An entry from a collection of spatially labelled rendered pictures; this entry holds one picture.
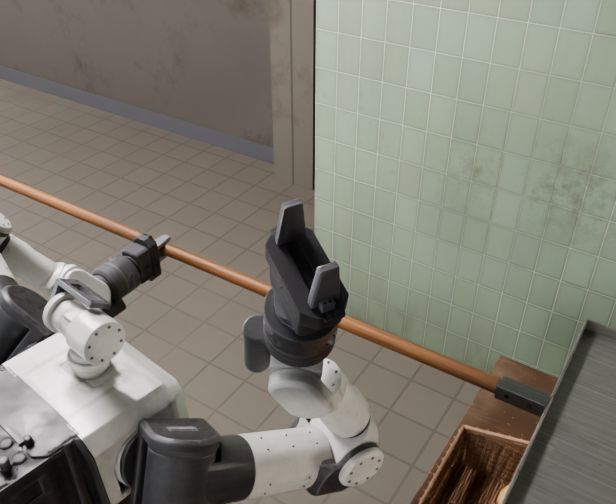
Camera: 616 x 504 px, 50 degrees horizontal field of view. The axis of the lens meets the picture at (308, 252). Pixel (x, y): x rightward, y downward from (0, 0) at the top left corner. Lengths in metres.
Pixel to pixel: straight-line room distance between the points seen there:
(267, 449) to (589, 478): 0.55
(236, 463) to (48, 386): 0.30
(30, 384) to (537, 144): 1.85
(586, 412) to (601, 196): 1.23
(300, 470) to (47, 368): 0.40
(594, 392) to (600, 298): 1.29
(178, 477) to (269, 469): 0.14
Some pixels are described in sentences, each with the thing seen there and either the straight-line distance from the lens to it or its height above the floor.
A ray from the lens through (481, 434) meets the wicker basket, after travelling 1.83.
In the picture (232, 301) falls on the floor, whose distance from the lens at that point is 3.33.
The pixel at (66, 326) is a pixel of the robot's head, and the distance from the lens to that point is 0.98.
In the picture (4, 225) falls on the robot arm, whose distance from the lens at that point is 1.40.
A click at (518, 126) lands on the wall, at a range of 2.41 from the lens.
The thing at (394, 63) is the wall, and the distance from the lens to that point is 2.53.
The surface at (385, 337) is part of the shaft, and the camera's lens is 1.34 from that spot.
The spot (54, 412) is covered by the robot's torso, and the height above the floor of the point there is 1.40.
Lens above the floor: 2.11
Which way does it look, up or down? 35 degrees down
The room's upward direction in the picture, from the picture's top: straight up
